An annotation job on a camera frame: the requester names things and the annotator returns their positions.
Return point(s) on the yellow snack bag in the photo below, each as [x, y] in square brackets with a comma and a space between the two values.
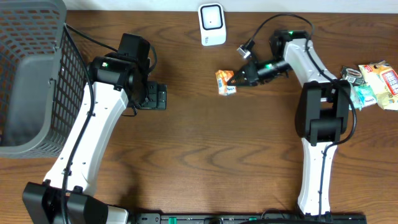
[382, 79]

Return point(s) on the light green pack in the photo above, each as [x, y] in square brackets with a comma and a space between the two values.
[354, 97]

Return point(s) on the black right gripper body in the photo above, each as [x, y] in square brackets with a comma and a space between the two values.
[260, 70]

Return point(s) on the orange snack pack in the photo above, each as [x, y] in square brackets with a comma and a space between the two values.
[222, 77]

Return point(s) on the small teal tissue pack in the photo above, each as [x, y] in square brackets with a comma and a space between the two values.
[365, 95]

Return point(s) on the white barcode scanner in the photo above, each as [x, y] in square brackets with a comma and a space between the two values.
[212, 24]

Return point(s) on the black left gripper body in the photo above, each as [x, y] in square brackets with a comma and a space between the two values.
[152, 101]

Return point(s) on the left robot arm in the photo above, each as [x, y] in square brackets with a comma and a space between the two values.
[117, 81]

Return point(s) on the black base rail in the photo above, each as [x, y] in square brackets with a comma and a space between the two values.
[272, 218]

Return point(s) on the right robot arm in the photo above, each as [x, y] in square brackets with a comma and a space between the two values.
[322, 112]

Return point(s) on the dark grey plastic basket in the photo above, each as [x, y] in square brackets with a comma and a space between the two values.
[42, 79]

